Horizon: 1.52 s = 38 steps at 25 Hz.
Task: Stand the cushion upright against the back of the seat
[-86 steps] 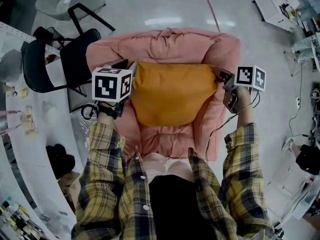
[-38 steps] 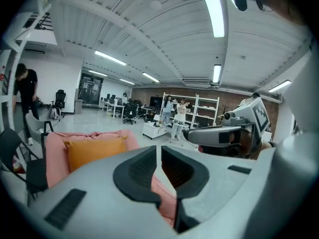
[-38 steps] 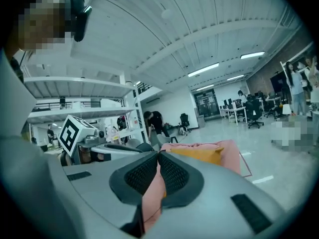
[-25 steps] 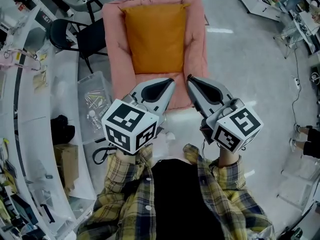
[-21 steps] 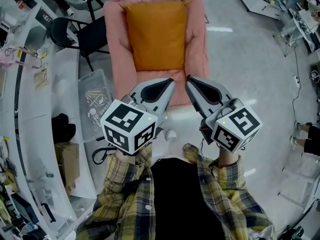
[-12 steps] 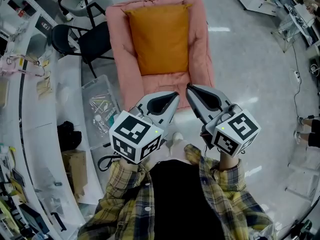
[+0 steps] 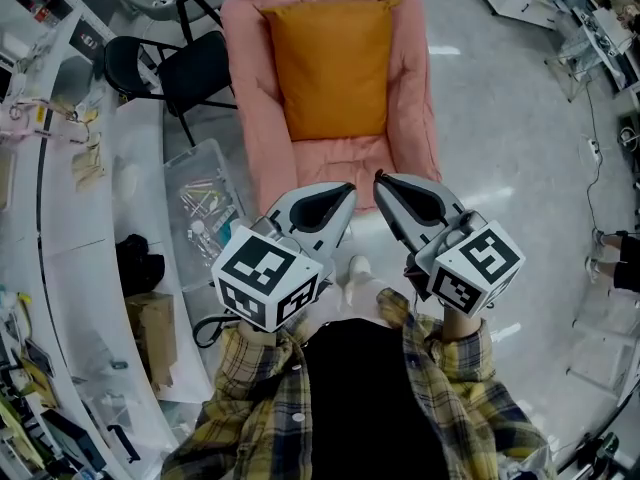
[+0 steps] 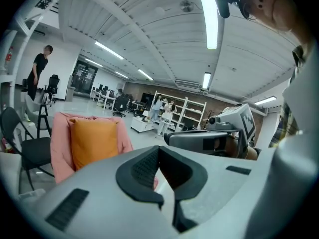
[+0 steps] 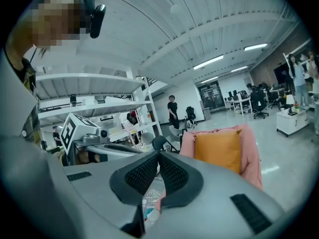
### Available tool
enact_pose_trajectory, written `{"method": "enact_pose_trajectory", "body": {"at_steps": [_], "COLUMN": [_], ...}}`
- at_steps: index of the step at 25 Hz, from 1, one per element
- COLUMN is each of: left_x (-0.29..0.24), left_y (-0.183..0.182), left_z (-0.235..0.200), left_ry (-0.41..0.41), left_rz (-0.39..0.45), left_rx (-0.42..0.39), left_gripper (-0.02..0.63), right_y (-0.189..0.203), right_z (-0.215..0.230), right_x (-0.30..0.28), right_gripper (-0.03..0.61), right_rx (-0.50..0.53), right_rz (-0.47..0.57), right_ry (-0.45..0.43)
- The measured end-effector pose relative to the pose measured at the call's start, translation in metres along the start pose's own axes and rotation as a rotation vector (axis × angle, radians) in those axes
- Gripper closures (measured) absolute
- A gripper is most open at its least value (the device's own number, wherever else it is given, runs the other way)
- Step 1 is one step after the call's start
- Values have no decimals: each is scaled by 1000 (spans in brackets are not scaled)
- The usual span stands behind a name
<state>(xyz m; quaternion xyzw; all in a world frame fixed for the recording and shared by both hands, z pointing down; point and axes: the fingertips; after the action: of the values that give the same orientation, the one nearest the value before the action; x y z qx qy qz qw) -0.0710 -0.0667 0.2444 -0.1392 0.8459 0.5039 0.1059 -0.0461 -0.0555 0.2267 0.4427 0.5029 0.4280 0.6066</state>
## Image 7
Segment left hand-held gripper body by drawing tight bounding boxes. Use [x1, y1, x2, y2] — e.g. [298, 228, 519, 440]
[210, 215, 336, 335]

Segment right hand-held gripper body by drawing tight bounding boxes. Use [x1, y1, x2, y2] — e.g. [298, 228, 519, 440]
[402, 210, 528, 320]

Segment orange cushion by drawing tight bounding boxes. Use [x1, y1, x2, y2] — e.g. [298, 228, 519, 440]
[260, 0, 402, 143]

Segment person's left forearm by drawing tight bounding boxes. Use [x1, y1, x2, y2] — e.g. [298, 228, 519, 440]
[214, 317, 311, 419]

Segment person's right forearm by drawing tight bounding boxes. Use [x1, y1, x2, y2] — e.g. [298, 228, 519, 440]
[424, 312, 502, 395]

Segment person's white right shoe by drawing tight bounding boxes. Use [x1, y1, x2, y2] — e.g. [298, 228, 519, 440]
[345, 254, 374, 288]

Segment person's legs in white trousers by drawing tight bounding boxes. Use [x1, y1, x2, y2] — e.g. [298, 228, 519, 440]
[319, 272, 401, 330]

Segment pink padded armchair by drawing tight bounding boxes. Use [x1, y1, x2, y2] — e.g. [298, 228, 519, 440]
[219, 0, 444, 217]

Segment clear plastic storage bin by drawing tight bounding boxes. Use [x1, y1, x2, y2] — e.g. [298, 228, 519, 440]
[163, 137, 262, 293]

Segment black cloth bundle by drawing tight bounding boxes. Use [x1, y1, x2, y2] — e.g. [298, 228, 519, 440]
[115, 233, 167, 300]

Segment brown cardboard box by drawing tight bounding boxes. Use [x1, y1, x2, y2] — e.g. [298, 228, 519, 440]
[124, 291, 179, 395]

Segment white metal rack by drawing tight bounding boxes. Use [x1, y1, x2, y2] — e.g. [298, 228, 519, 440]
[567, 287, 640, 400]

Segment black folding chair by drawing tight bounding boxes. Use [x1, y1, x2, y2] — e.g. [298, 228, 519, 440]
[103, 30, 239, 148]

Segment person's torso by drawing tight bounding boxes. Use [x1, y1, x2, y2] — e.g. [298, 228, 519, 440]
[279, 287, 456, 480]

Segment white curved shelf unit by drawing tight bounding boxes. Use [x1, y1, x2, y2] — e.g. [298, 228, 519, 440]
[0, 0, 217, 480]

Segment clear drawer box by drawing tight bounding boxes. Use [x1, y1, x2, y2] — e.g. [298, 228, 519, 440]
[74, 332, 167, 470]

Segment black wrist strap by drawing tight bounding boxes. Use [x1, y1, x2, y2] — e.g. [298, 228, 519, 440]
[191, 312, 239, 350]

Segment thin wire stand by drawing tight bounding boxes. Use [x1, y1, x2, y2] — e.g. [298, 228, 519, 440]
[544, 37, 602, 105]

